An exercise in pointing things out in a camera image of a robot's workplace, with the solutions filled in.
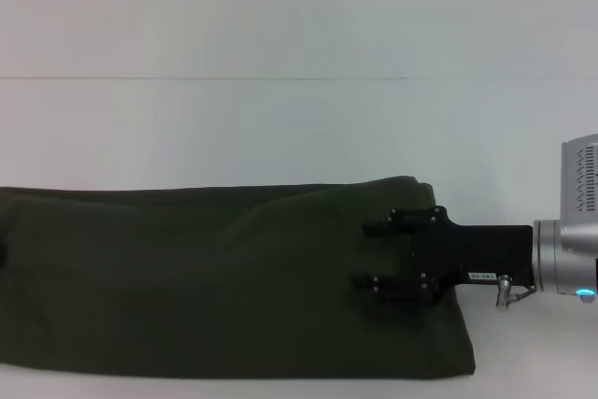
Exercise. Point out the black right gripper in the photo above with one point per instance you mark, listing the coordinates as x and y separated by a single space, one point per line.
472 254

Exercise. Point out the dark green t-shirt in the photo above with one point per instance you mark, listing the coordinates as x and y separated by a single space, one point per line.
210 277

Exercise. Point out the white and silver right arm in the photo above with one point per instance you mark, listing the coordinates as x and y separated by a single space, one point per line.
560 259

